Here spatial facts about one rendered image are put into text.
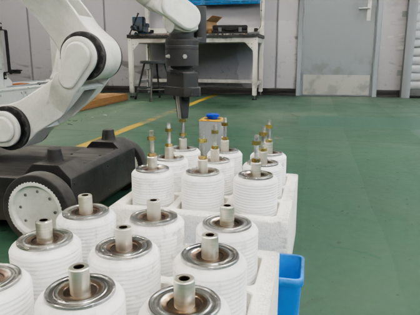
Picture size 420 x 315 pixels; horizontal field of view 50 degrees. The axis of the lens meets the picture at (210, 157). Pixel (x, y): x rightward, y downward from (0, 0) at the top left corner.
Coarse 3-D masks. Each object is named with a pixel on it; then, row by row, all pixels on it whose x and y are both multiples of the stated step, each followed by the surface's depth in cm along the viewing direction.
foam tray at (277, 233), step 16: (288, 176) 124; (176, 192) 109; (288, 192) 109; (112, 208) 98; (128, 208) 98; (144, 208) 98; (176, 208) 99; (288, 208) 98; (192, 224) 95; (256, 224) 91; (272, 224) 90; (288, 224) 92; (192, 240) 95; (272, 240) 91; (288, 240) 95
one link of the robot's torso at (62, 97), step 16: (64, 48) 130; (80, 48) 128; (64, 64) 130; (80, 64) 129; (64, 80) 131; (80, 80) 131; (96, 80) 148; (32, 96) 139; (48, 96) 138; (64, 96) 134; (80, 96) 146; (16, 112) 140; (32, 112) 141; (48, 112) 139; (64, 112) 138; (32, 128) 142; (48, 128) 146; (16, 144) 143
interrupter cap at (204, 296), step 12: (168, 288) 49; (204, 288) 49; (156, 300) 47; (168, 300) 47; (204, 300) 47; (216, 300) 47; (156, 312) 45; (168, 312) 45; (180, 312) 45; (192, 312) 45; (204, 312) 45; (216, 312) 45
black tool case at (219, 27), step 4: (212, 28) 538; (216, 28) 537; (220, 28) 536; (224, 28) 536; (228, 28) 536; (232, 28) 536; (236, 28) 535; (240, 28) 534; (244, 28) 534; (212, 32) 539; (216, 32) 538; (220, 32) 538; (224, 32) 537; (228, 32) 537; (232, 32) 537; (236, 32) 536; (240, 32) 536; (244, 32) 535
